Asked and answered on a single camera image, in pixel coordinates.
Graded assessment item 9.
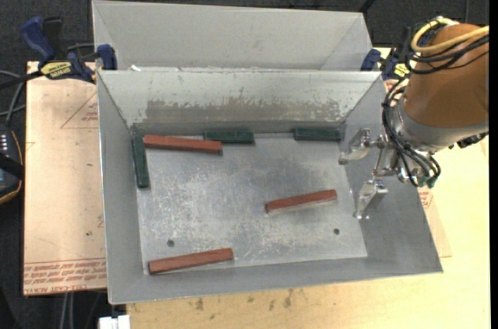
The dark green flat block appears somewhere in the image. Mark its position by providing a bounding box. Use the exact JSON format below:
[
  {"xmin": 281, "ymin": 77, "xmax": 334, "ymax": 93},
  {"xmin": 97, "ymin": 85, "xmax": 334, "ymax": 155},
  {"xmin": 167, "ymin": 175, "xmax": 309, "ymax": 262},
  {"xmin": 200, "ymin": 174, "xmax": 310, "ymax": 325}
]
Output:
[
  {"xmin": 203, "ymin": 129, "xmax": 255, "ymax": 145},
  {"xmin": 292, "ymin": 127, "xmax": 343, "ymax": 142},
  {"xmin": 131, "ymin": 135, "xmax": 151, "ymax": 189}
]

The red-brown flat block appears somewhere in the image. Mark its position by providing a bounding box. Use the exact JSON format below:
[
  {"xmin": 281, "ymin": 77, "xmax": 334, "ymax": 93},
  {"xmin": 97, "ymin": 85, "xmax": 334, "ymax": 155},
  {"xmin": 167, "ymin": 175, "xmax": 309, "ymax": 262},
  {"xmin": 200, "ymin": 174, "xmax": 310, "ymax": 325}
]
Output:
[
  {"xmin": 147, "ymin": 247, "xmax": 235, "ymax": 276},
  {"xmin": 264, "ymin": 188, "xmax": 338, "ymax": 215},
  {"xmin": 142, "ymin": 134, "xmax": 224, "ymax": 156}
]

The black cylinder on white bracket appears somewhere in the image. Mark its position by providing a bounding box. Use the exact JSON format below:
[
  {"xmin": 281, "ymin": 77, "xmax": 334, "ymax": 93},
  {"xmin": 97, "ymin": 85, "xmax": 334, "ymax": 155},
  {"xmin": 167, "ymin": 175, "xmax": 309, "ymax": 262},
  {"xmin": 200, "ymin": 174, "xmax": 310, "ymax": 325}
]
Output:
[{"xmin": 455, "ymin": 133, "xmax": 488, "ymax": 149}]

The grey metal bin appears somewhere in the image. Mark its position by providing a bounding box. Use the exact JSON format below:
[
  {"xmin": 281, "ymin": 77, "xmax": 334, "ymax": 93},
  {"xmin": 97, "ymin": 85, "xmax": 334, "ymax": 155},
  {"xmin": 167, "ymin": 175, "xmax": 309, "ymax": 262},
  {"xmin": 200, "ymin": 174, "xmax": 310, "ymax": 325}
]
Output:
[{"xmin": 91, "ymin": 0, "xmax": 444, "ymax": 306}]

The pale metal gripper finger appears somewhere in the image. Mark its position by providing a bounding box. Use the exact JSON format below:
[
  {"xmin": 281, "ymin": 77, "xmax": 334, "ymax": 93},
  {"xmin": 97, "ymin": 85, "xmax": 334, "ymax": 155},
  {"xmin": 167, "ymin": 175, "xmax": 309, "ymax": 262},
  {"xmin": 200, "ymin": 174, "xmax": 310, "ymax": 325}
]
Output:
[
  {"xmin": 337, "ymin": 128, "xmax": 373, "ymax": 166},
  {"xmin": 352, "ymin": 179, "xmax": 390, "ymax": 221}
]

